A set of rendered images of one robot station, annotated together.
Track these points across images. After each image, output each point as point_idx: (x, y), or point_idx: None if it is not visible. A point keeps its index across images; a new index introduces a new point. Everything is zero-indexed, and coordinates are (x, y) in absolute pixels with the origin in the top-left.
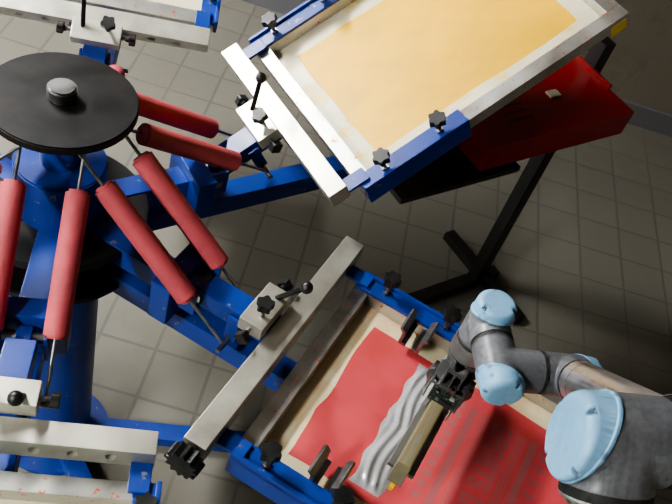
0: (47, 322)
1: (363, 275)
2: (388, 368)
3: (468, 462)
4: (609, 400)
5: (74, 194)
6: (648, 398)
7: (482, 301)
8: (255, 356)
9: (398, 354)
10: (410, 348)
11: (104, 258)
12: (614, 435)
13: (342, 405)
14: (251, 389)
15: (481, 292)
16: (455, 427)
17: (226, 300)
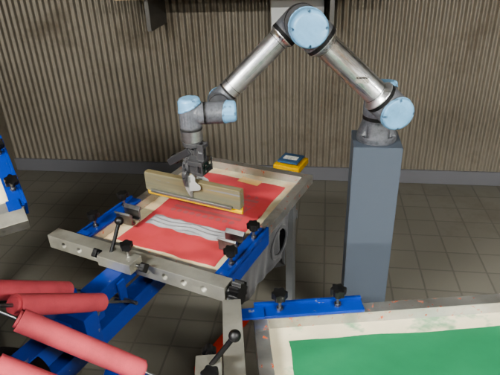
0: (134, 367)
1: (80, 234)
2: (149, 233)
3: (209, 207)
4: (302, 8)
5: (26, 314)
6: (294, 8)
7: (188, 100)
8: (156, 265)
9: (138, 229)
10: (133, 225)
11: (45, 365)
12: (318, 9)
13: (177, 248)
14: (183, 264)
15: (181, 102)
16: (188, 210)
17: (105, 283)
